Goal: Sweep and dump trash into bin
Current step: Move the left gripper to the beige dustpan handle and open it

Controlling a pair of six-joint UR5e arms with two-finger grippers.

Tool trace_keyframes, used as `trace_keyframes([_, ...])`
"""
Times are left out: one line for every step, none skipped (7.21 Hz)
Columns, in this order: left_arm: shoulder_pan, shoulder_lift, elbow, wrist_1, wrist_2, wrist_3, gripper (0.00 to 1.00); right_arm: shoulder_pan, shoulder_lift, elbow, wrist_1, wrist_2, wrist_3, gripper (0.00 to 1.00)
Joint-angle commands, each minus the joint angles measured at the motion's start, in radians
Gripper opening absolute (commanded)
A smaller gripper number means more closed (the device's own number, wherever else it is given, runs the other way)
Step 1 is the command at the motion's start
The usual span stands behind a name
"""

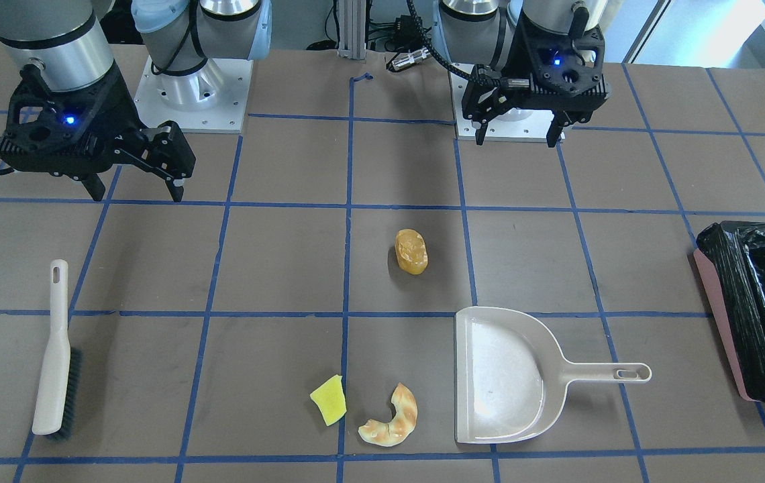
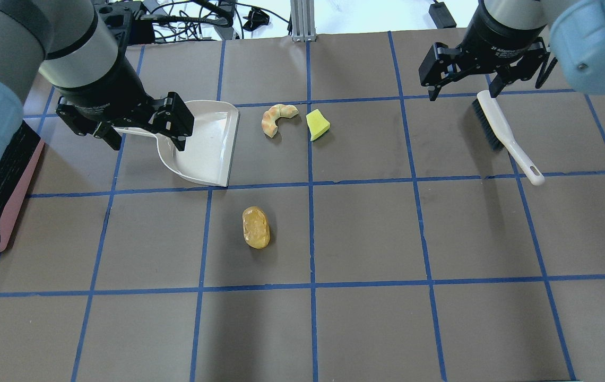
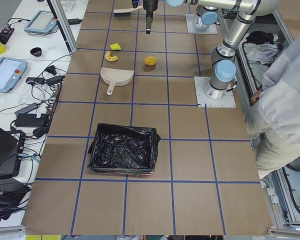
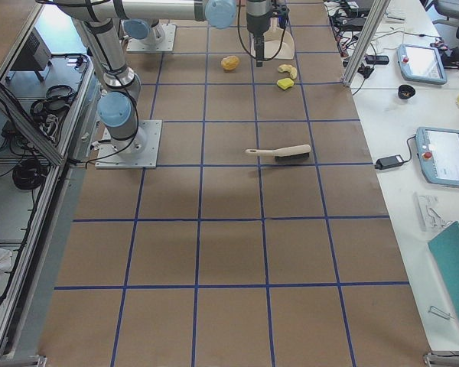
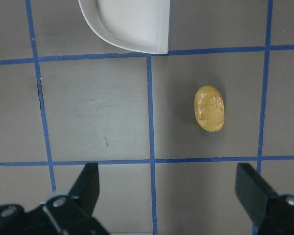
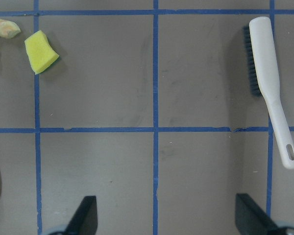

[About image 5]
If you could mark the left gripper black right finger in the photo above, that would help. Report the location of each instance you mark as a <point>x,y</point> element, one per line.
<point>271,213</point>

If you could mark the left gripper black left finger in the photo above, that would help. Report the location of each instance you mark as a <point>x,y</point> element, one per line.
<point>71,213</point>

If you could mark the yellow bread roll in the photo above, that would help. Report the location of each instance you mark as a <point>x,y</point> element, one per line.
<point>209,109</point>

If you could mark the beige plastic dustpan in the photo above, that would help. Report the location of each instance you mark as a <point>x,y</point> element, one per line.
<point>135,25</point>

